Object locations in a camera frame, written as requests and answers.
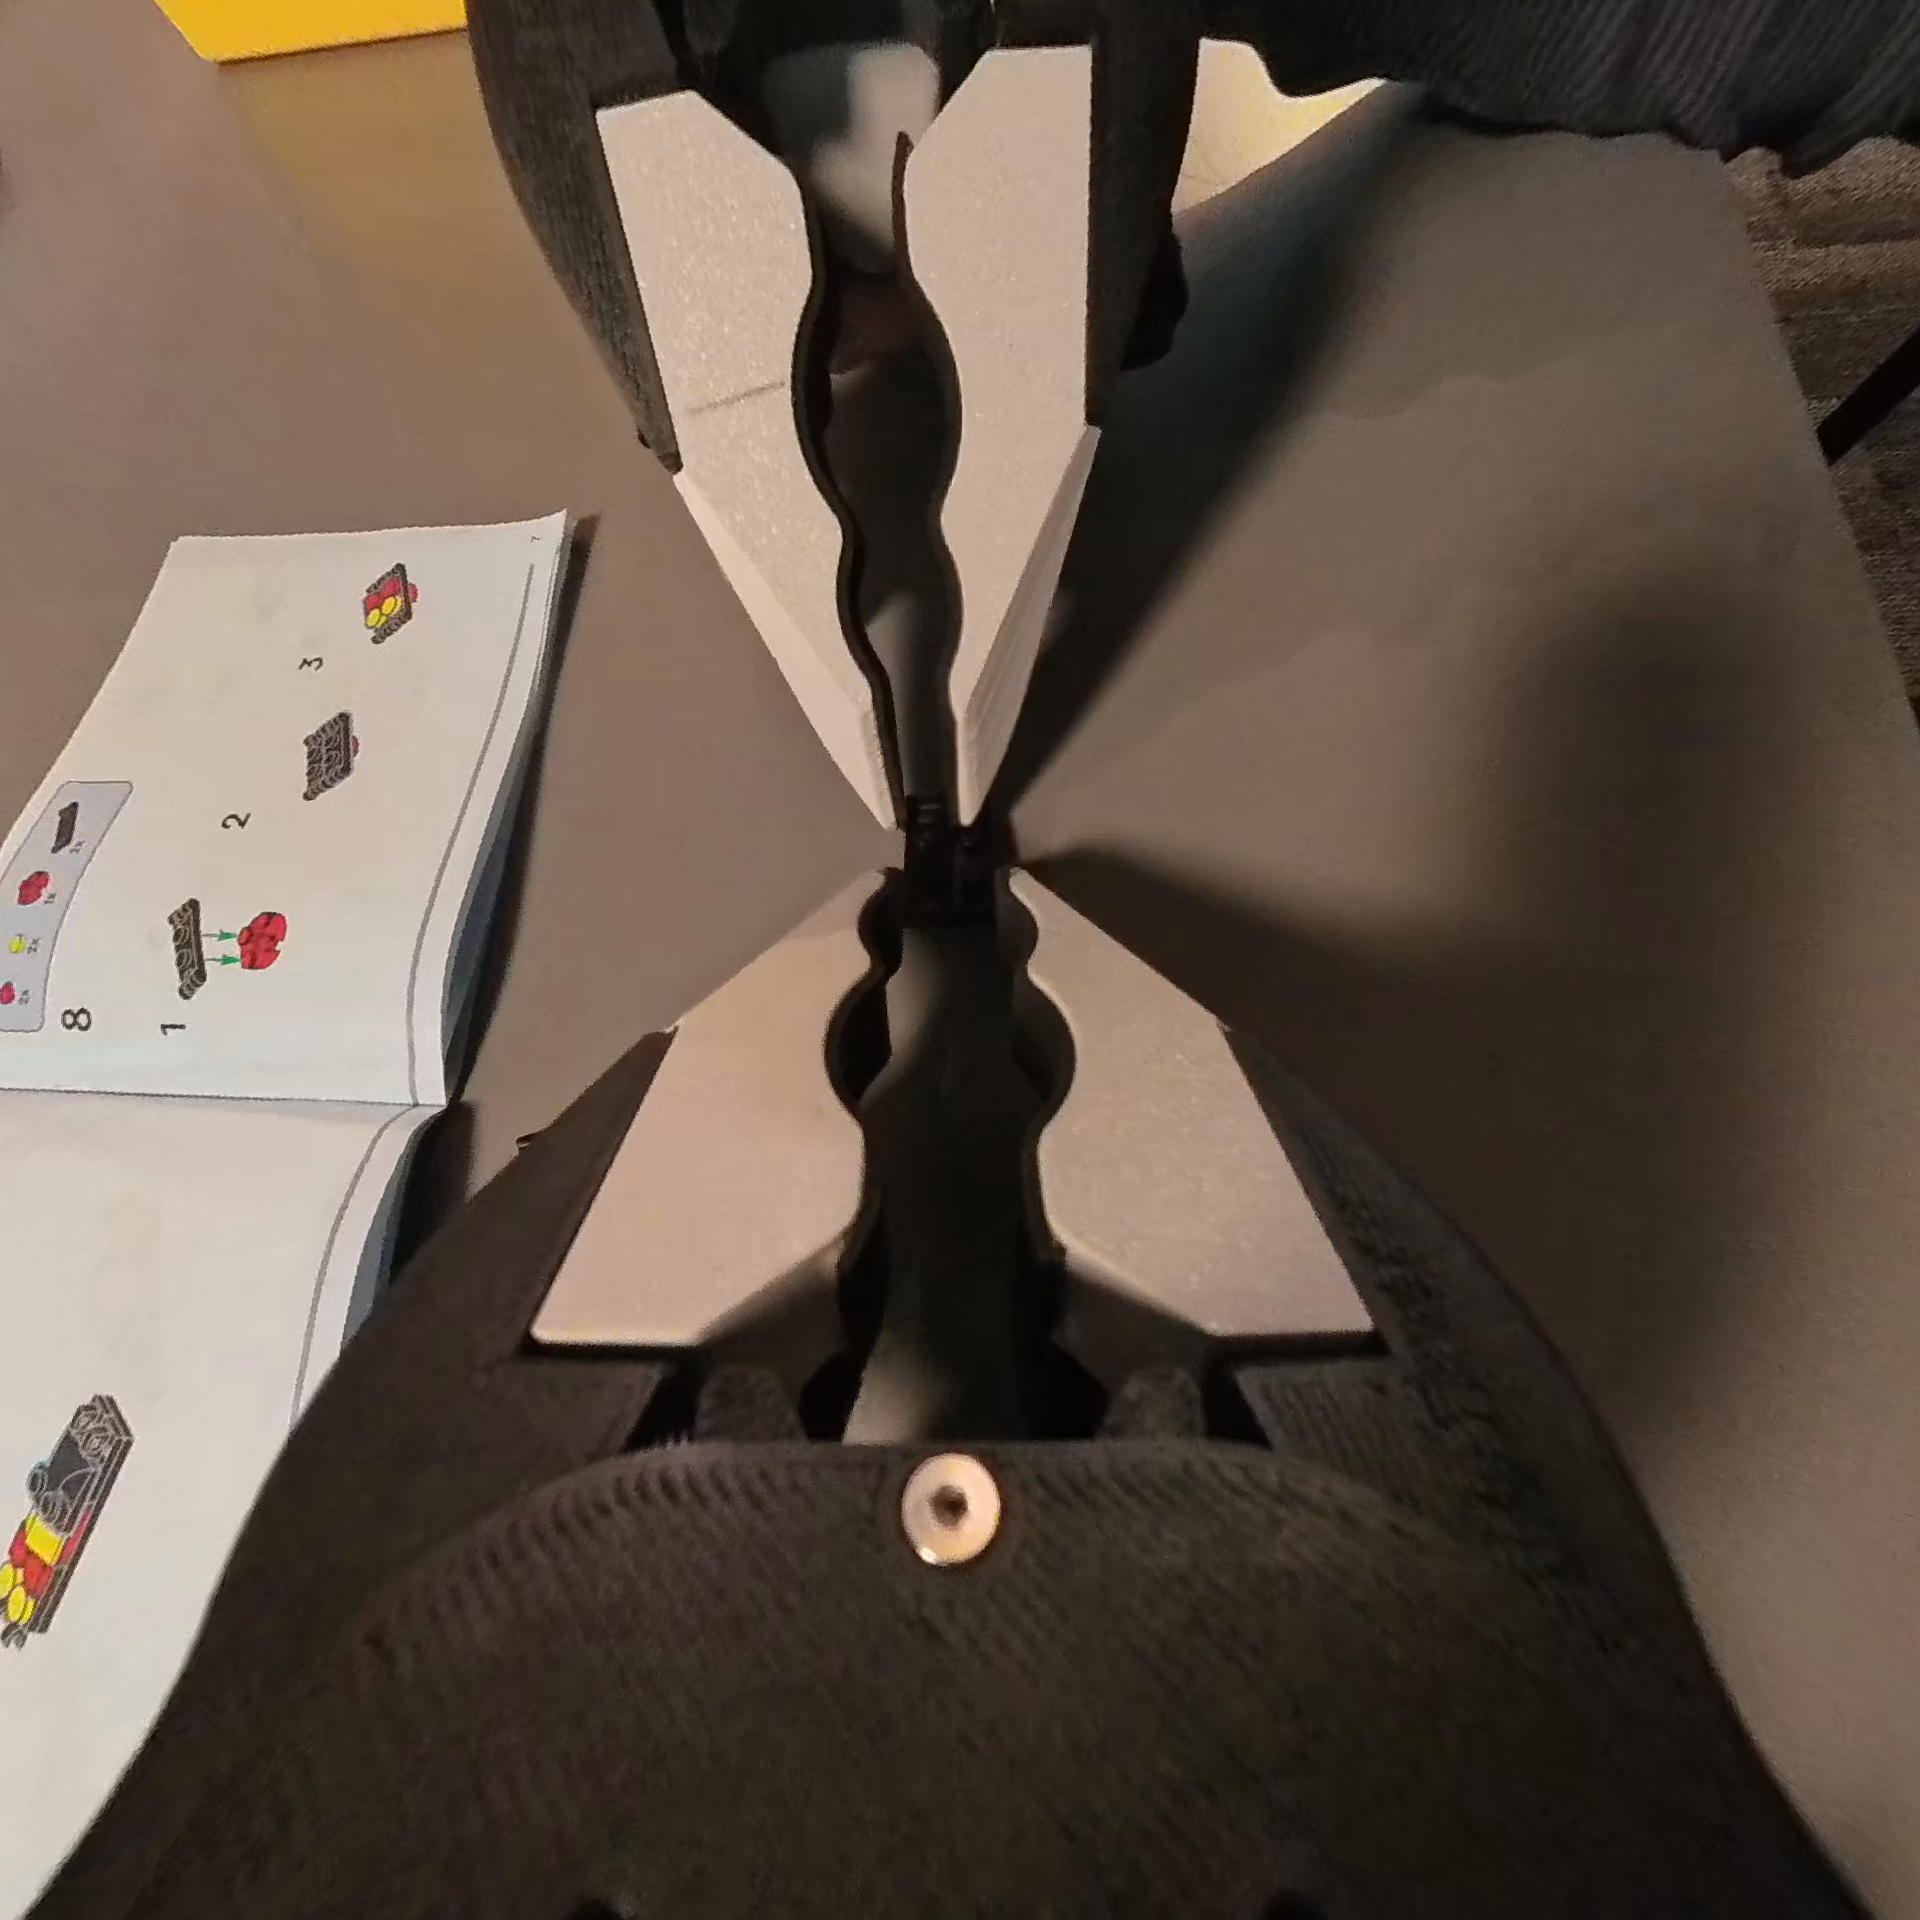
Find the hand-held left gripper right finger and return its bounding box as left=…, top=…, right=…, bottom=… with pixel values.
left=1008, top=865, right=1379, bottom=1429

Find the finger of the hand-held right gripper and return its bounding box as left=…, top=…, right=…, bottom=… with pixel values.
left=900, top=42, right=1107, bottom=828
left=593, top=86, right=918, bottom=833

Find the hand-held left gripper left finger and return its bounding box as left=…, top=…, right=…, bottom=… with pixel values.
left=527, top=865, right=906, bottom=1445

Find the yellow plastic bin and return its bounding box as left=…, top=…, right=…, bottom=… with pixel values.
left=156, top=0, right=474, bottom=65

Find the black long lego plate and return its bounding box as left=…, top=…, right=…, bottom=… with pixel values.
left=900, top=794, right=992, bottom=920

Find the instruction booklet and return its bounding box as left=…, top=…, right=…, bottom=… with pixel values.
left=0, top=509, right=580, bottom=1907

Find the person's right forearm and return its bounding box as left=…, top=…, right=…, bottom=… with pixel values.
left=1199, top=0, right=1920, bottom=168

